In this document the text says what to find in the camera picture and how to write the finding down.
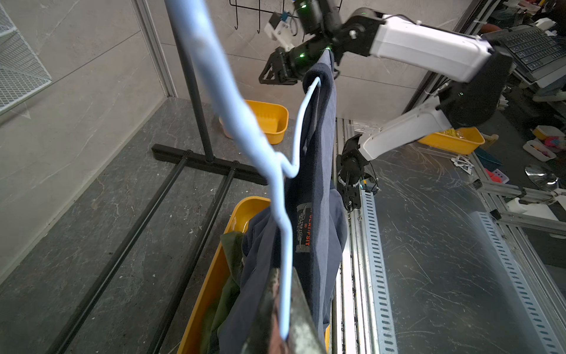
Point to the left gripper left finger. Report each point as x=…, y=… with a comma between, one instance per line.
x=264, y=336

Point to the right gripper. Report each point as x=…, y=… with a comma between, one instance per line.
x=281, y=68

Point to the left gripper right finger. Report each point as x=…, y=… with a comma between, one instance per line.
x=305, y=318

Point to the green tank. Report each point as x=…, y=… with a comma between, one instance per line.
x=225, y=290

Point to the light blue wire hanger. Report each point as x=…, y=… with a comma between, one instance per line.
x=195, y=34

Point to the navy blue tank top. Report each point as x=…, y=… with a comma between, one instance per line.
x=317, y=216

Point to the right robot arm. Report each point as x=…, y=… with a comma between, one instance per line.
x=465, y=76

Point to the small yellow bin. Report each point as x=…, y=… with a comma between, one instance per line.
x=272, y=118

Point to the black clothes rack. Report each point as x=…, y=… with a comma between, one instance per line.
x=144, y=230

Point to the yellow bin outside cell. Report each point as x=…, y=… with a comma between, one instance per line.
x=461, y=141

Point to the black keyboard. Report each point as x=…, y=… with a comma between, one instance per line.
x=539, y=58

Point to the metal base rail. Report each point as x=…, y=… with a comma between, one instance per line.
x=362, y=319

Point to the black wall hook rack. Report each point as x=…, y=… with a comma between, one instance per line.
x=259, y=11

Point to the white wire mesh basket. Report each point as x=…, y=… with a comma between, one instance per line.
x=22, y=73

